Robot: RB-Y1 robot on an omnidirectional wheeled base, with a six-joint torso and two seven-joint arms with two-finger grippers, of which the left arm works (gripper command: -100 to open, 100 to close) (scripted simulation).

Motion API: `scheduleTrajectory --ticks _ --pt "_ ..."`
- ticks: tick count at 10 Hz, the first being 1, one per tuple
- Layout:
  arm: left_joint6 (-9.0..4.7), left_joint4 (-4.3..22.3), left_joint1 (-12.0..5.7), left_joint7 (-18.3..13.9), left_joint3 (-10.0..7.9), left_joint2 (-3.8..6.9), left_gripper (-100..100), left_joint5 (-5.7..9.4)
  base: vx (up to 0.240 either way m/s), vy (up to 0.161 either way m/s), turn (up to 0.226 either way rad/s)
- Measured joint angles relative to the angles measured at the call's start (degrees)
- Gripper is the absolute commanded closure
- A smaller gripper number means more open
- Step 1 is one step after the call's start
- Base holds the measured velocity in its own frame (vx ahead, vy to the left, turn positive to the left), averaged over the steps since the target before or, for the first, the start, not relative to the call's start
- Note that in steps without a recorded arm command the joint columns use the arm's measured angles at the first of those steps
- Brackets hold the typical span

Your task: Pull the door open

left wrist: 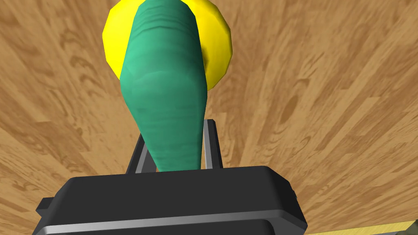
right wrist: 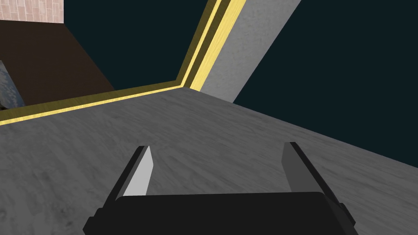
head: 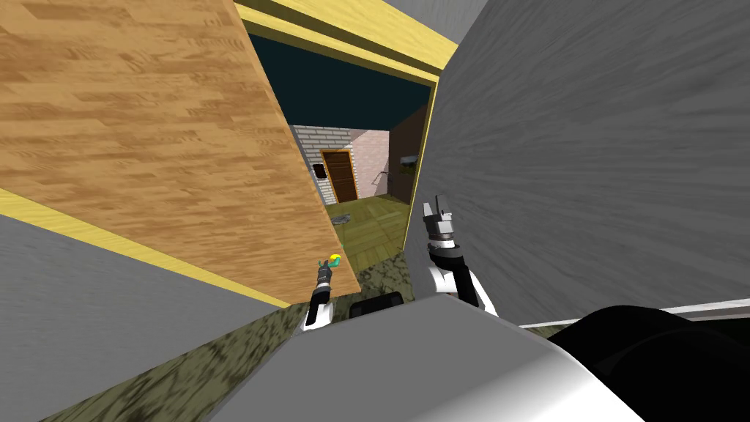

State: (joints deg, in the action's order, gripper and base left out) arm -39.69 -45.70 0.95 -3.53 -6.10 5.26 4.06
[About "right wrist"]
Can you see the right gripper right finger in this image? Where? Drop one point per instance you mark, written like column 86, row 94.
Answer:
column 302, row 173

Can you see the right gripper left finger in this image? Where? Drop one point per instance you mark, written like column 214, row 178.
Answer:
column 138, row 176

